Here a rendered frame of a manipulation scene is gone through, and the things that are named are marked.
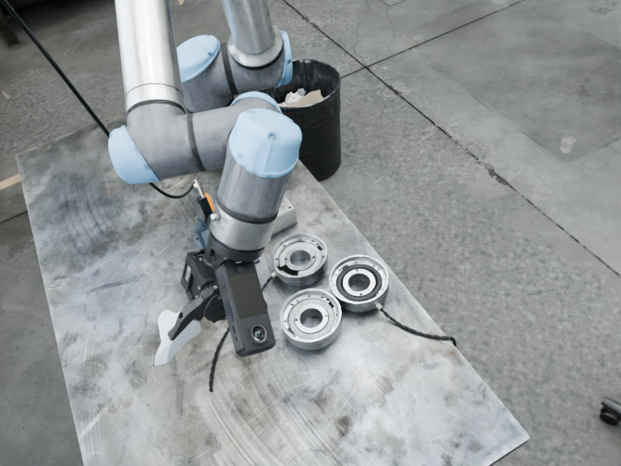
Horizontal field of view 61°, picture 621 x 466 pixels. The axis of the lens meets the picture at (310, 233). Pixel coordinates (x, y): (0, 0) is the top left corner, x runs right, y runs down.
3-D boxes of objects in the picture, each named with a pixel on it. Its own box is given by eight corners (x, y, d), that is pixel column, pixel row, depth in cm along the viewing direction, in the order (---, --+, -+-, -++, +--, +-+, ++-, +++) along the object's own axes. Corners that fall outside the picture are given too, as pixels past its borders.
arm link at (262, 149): (302, 114, 62) (310, 145, 55) (276, 193, 67) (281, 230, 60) (237, 96, 60) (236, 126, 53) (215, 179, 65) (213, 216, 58)
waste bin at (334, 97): (362, 168, 233) (356, 86, 201) (295, 201, 226) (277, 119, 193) (324, 129, 254) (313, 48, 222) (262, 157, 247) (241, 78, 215)
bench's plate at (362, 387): (529, 442, 77) (530, 437, 76) (141, 698, 64) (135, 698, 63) (226, 76, 152) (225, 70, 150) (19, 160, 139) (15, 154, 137)
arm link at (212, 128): (195, 98, 71) (188, 130, 61) (277, 81, 70) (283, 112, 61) (211, 151, 75) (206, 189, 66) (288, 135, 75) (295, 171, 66)
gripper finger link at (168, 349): (146, 339, 73) (194, 294, 72) (160, 373, 69) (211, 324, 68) (129, 333, 70) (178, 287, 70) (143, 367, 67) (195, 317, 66)
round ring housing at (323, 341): (305, 365, 88) (301, 353, 85) (273, 322, 94) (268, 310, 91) (355, 330, 91) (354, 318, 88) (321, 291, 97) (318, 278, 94)
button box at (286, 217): (298, 223, 109) (294, 206, 105) (267, 238, 107) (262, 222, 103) (281, 200, 114) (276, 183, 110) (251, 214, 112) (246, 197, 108)
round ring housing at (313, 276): (313, 238, 105) (310, 224, 102) (339, 273, 99) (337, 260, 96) (266, 261, 103) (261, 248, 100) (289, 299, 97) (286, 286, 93)
